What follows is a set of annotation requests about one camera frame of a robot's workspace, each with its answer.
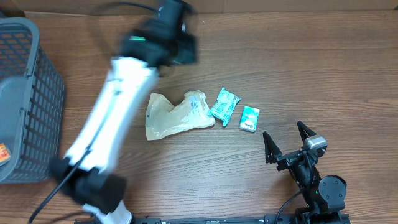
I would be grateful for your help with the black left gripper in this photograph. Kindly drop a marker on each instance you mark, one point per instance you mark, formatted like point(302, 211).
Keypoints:
point(185, 45)

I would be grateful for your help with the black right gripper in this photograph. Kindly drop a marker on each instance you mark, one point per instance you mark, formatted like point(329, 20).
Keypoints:
point(272, 150)

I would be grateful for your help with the teal tissue pack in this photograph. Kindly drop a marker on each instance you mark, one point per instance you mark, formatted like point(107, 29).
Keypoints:
point(249, 119)

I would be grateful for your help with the teal wipes packet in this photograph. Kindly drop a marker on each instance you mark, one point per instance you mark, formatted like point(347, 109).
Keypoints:
point(224, 106)

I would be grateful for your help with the beige plastic pouch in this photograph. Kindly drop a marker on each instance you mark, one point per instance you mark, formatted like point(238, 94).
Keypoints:
point(165, 119)

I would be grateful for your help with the orange tissue pack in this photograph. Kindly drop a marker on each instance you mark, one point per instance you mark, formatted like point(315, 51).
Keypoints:
point(5, 154)

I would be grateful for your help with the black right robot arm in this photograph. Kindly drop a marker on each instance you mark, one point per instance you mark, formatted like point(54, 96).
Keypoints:
point(324, 196)

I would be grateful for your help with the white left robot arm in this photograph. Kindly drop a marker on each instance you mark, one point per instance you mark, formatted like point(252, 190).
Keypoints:
point(86, 172)

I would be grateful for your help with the grey plastic basket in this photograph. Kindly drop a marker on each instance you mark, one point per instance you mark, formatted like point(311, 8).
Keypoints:
point(32, 103)

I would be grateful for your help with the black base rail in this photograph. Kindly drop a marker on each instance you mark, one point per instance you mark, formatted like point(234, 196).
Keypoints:
point(202, 221)

